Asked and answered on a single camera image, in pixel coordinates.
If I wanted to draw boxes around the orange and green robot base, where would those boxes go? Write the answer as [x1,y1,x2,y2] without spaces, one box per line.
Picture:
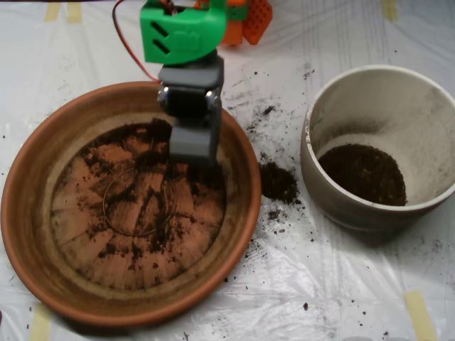
[220,0,274,47]

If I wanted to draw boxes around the spilled dark soil pile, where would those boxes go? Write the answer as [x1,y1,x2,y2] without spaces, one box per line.
[259,161,301,205]

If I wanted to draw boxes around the terracotta clay saucer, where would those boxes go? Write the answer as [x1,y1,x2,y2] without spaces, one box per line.
[0,80,263,328]

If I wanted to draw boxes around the white ceramic pot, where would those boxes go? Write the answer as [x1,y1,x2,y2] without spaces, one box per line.
[300,63,455,246]

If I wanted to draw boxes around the beige masking tape strip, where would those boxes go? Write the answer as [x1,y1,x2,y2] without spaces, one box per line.
[30,303,53,341]
[404,290,437,341]
[382,0,399,21]
[44,2,61,22]
[67,2,83,24]

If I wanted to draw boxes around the clear plastic sheet cover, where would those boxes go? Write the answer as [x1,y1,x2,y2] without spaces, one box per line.
[0,0,455,341]

